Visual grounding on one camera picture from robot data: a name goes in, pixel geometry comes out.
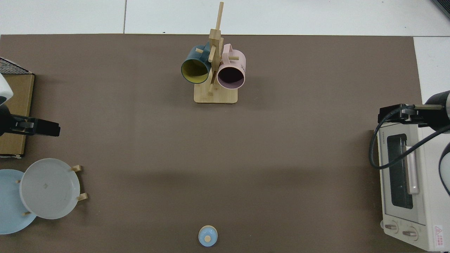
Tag pale toaster oven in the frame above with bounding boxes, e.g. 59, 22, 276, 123
377, 121, 450, 252

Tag dark equipment edge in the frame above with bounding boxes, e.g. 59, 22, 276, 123
432, 0, 450, 19

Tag dark teal cup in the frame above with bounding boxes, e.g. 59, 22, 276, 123
181, 41, 213, 84

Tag grey plate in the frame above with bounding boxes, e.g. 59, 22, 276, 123
19, 158, 81, 220

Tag brown table cloth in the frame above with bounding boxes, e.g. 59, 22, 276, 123
0, 34, 424, 253

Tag pink cup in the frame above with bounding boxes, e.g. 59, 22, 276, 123
216, 44, 246, 90

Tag small blue round thing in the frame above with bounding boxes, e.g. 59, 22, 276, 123
198, 225, 218, 247

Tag wooden cup stand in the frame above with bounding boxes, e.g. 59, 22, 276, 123
194, 2, 238, 104

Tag light blue plate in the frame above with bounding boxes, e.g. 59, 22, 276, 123
0, 169, 37, 235

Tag wooden plate rack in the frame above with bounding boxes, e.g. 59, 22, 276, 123
15, 164, 88, 216

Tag wire basket with wooden floor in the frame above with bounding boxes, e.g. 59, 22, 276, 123
0, 56, 36, 158

